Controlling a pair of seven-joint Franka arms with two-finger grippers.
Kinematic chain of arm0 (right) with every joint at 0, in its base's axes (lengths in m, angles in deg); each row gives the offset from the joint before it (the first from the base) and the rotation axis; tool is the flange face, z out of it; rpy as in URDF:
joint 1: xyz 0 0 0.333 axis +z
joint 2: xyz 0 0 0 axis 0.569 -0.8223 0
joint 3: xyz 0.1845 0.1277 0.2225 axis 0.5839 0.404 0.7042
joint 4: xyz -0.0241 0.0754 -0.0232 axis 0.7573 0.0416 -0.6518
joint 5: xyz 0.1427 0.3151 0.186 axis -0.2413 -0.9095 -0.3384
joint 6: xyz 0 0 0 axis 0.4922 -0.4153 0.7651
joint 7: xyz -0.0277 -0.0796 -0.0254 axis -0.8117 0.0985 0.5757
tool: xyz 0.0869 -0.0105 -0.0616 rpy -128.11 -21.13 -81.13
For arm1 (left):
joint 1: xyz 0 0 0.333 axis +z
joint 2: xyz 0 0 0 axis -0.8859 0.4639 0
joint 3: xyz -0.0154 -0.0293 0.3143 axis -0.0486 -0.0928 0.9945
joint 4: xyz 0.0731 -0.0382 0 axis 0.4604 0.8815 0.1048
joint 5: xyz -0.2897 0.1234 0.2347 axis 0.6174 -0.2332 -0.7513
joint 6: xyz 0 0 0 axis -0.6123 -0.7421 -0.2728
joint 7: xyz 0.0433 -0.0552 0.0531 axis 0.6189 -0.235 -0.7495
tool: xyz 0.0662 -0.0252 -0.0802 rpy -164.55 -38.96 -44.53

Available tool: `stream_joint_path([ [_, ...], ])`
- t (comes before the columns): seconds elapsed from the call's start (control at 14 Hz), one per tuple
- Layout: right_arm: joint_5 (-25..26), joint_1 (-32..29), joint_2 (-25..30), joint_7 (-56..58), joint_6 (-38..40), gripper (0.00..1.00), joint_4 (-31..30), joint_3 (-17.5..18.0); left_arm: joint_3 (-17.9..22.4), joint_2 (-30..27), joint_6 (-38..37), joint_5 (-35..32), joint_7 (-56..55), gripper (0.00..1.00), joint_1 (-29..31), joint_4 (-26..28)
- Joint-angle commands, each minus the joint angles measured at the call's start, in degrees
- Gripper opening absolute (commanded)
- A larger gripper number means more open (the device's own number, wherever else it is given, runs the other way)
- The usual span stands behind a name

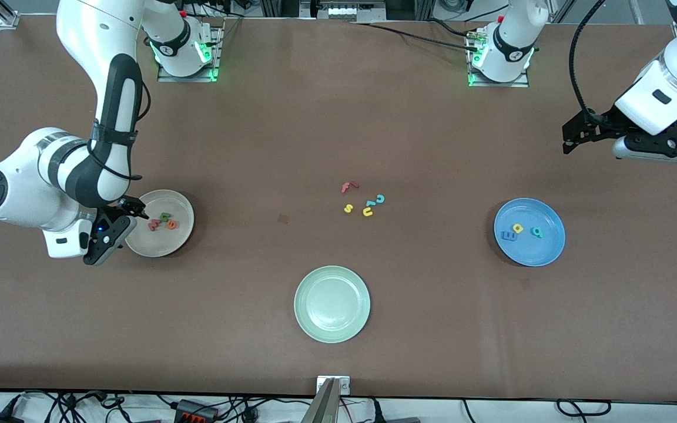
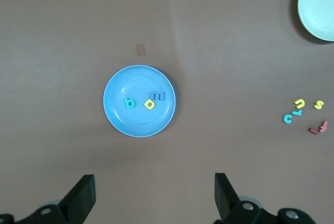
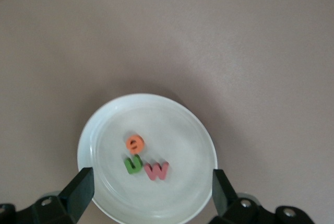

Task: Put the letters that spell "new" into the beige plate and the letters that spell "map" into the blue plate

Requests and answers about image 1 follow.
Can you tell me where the beige round plate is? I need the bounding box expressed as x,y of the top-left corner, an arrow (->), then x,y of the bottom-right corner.
124,189 -> 195,258

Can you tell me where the blue round plate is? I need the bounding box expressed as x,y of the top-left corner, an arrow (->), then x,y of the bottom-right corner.
494,198 -> 566,267

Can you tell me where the black red power adapter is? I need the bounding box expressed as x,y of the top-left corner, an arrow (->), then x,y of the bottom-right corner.
174,399 -> 219,421

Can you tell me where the pale green round plate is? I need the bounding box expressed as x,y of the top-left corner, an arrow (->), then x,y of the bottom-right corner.
294,266 -> 371,344

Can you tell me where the silver connector box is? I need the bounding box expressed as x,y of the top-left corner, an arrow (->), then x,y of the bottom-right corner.
300,0 -> 387,22

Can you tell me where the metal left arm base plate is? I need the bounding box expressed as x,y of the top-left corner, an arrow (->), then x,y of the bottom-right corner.
468,26 -> 531,89

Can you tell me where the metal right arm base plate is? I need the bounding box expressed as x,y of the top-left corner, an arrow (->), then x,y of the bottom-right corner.
156,18 -> 224,83

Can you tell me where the short black table cable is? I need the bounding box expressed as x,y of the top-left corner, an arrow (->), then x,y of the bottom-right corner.
427,18 -> 480,39

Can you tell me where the long black table cable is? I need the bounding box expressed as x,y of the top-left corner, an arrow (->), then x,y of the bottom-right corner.
350,22 -> 480,52

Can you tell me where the grey aluminium camera post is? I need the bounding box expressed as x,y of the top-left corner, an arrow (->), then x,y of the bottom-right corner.
300,376 -> 351,423

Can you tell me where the black looped floor cable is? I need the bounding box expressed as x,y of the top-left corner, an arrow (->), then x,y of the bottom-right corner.
556,398 -> 612,418

